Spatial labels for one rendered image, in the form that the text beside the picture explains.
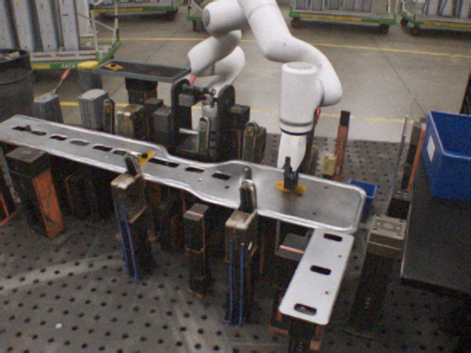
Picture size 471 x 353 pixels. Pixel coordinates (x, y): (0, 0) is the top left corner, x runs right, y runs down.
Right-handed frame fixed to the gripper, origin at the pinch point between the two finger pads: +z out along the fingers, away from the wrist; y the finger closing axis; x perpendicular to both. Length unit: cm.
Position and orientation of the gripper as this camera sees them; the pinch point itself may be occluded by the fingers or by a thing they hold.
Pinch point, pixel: (291, 180)
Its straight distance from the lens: 115.6
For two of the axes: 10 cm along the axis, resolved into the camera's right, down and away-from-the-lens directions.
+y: -4.0, 4.8, -7.8
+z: 0.0, 8.5, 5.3
